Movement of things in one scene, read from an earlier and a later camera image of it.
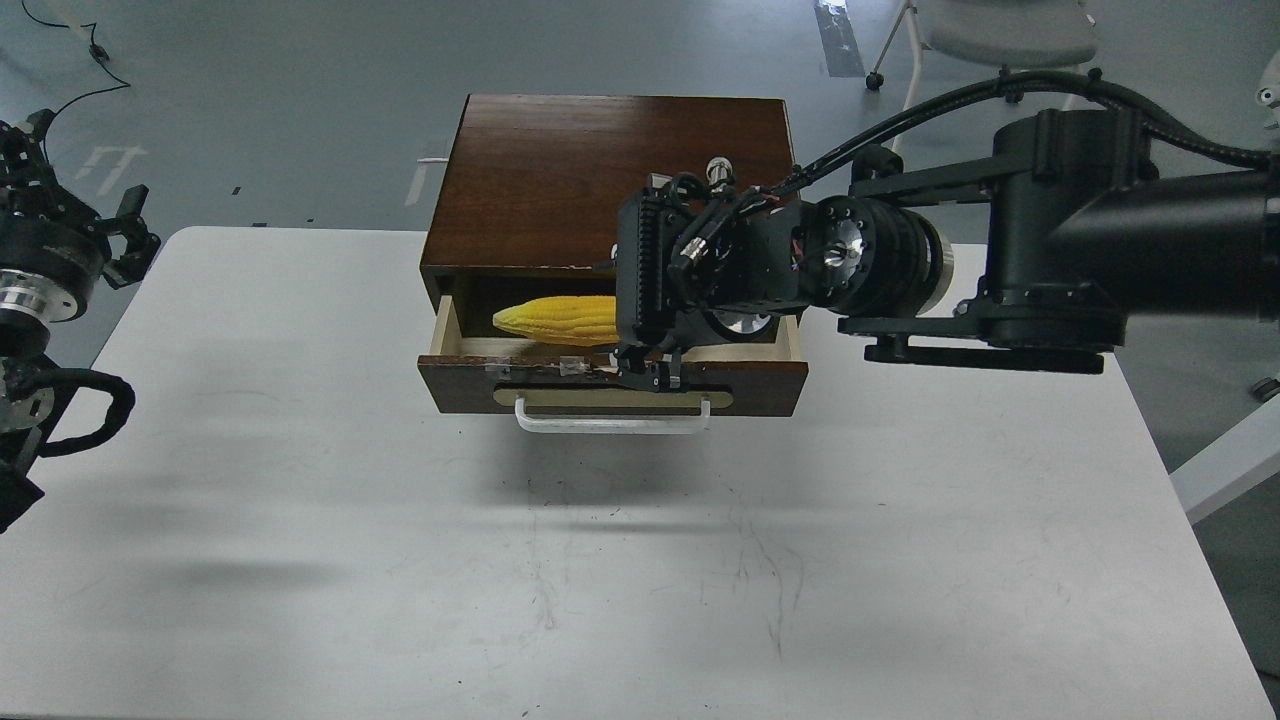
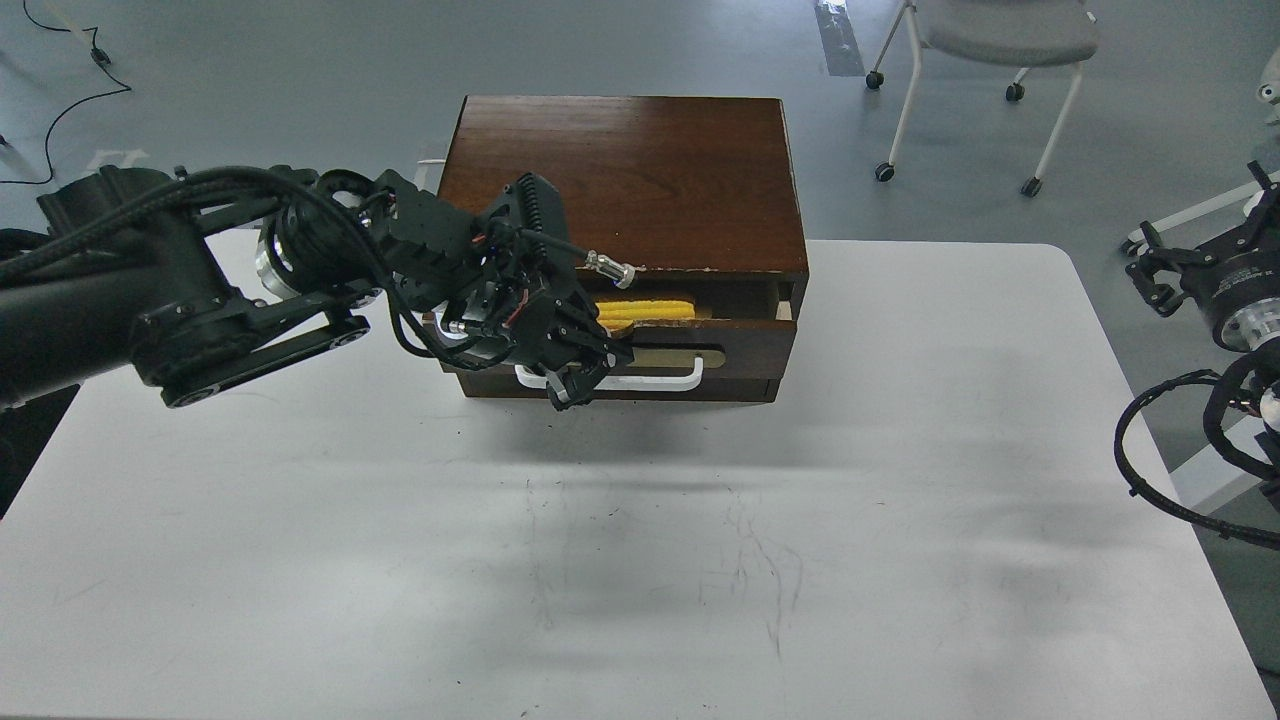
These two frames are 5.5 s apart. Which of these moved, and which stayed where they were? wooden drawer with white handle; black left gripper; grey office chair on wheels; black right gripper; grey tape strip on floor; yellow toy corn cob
Moved: black right gripper; black left gripper; wooden drawer with white handle; yellow toy corn cob
Stayed: grey tape strip on floor; grey office chair on wheels
